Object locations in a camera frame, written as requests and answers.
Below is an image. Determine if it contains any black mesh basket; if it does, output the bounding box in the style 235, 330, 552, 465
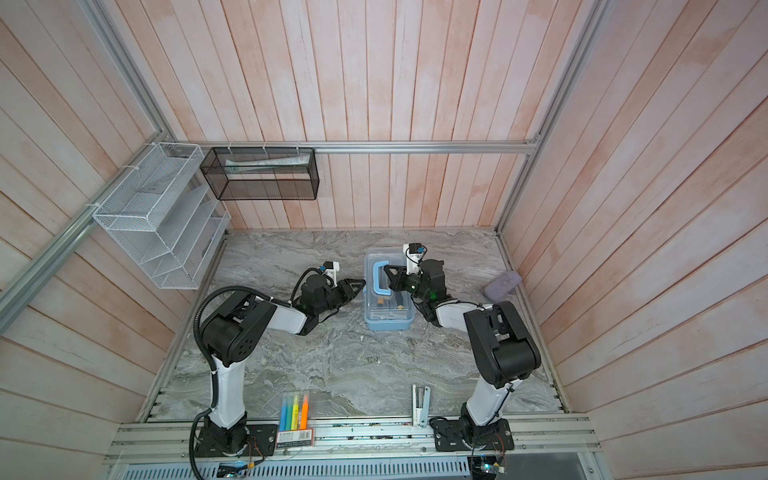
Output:
201, 146, 320, 201

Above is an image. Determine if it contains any white stapler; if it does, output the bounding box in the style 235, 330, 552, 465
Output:
412, 385, 431, 428

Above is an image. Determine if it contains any white wire mesh shelf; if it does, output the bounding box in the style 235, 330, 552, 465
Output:
94, 143, 231, 290

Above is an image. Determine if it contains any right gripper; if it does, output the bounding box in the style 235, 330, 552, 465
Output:
384, 268, 429, 305

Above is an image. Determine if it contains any highlighter pen pack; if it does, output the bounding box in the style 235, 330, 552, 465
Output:
276, 392, 314, 449

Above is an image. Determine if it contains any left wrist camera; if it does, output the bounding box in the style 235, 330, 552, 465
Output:
320, 261, 340, 285

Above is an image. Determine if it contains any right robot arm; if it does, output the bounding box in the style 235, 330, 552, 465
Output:
383, 259, 541, 453

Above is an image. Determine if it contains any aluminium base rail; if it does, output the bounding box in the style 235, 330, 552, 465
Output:
104, 413, 602, 465

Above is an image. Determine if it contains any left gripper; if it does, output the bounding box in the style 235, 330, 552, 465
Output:
316, 279, 368, 315

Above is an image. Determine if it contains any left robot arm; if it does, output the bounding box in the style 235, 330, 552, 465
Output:
189, 268, 366, 456

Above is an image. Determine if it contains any blue plastic tool box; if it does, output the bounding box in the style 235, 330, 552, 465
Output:
364, 247, 415, 332

